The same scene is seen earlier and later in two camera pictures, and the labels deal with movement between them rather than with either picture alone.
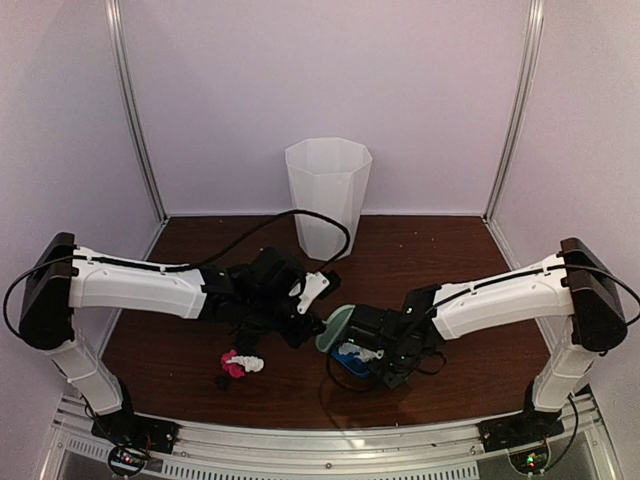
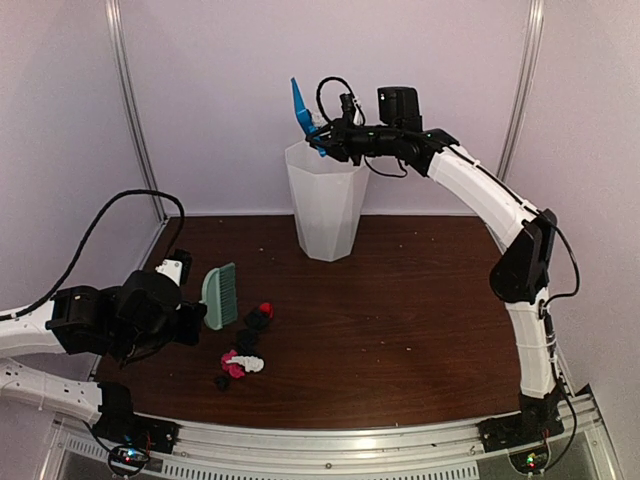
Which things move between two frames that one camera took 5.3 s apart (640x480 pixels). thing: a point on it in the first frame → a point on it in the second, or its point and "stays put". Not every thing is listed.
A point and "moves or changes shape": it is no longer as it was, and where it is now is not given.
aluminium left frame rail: [119, 25] stays put
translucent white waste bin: [330, 176] stays put
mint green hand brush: [335, 324] moves or changes shape
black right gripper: [392, 379] → [340, 144]
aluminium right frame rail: [534, 31] stays put
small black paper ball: [223, 383] stays put
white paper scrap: [250, 363] stays put
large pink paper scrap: [234, 369] stays put
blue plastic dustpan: [353, 364] → [304, 117]
